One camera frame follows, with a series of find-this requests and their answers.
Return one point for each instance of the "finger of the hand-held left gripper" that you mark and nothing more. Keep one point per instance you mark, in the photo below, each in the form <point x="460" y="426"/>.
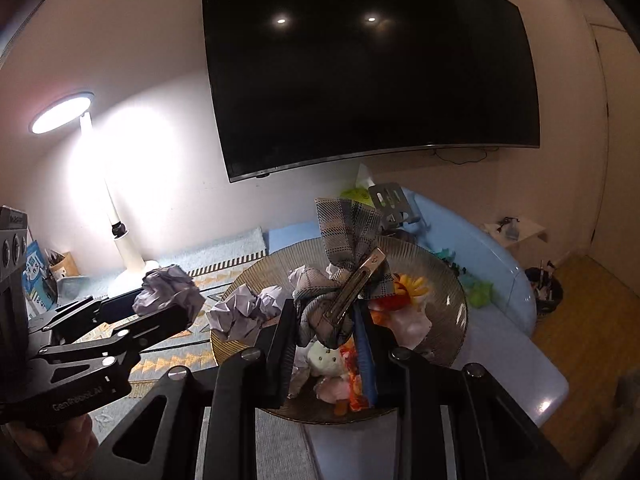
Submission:
<point x="150" y="327"/>
<point x="117" y="305"/>

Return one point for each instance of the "black television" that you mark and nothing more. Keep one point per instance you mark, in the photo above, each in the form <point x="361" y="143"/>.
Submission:
<point x="375" y="85"/>

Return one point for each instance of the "small white side table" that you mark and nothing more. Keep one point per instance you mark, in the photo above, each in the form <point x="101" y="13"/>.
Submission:
<point x="530" y="236"/>

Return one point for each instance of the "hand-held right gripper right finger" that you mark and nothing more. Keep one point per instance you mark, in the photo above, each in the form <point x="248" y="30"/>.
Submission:
<point x="362" y="355"/>

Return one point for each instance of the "grey metal stand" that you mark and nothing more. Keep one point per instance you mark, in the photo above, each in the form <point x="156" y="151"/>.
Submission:
<point x="392" y="200"/>

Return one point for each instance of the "grey plaid bow hair clip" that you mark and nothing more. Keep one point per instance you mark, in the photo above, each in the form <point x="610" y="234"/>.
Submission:
<point x="345" y="240"/>

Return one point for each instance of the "brown ribbed glass bowl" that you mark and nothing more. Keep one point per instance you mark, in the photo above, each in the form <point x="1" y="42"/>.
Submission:
<point x="440" y="310"/>

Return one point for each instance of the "red snack packet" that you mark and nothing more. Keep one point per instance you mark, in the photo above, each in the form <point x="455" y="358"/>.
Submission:
<point x="356" y="385"/>

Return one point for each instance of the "white desk lamp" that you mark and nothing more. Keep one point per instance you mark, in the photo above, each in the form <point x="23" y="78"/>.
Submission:
<point x="125" y="255"/>

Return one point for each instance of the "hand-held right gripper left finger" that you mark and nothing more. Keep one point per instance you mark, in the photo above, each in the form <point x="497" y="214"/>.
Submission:
<point x="280" y="355"/>

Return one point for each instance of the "green dinosaur toy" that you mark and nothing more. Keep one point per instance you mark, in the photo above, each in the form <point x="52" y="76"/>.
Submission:
<point x="475" y="294"/>

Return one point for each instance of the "grey-blue tray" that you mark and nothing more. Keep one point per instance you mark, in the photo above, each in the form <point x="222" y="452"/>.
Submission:
<point x="80" y="287"/>

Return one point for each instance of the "green tissue pack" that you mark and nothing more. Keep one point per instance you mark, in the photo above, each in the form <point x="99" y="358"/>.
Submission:
<point x="357" y="194"/>

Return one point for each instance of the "person's left hand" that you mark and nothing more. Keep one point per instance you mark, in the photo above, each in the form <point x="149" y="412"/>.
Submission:
<point x="80" y="425"/>

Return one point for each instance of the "black waste bin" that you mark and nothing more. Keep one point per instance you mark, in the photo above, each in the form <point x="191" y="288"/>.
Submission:
<point x="547" y="292"/>

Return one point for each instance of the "cardboard pen holder box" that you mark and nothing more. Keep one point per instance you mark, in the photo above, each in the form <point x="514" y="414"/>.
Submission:
<point x="67" y="266"/>

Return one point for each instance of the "teal dinosaur toy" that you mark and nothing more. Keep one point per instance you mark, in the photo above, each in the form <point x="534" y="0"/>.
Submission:
<point x="447" y="256"/>

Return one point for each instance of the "dango plush with faces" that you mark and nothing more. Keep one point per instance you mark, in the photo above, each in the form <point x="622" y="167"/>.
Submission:
<point x="325" y="360"/>

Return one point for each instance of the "dark items on side table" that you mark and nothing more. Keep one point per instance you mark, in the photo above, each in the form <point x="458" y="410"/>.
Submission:
<point x="511" y="228"/>

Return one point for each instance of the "blue book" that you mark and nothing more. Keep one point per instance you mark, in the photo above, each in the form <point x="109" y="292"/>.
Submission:
<point x="36" y="270"/>

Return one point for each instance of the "white cat plush toy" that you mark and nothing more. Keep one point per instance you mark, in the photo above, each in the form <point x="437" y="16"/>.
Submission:
<point x="410" y="327"/>

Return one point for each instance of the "cream door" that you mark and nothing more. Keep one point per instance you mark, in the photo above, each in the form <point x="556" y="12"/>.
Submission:
<point x="617" y="135"/>

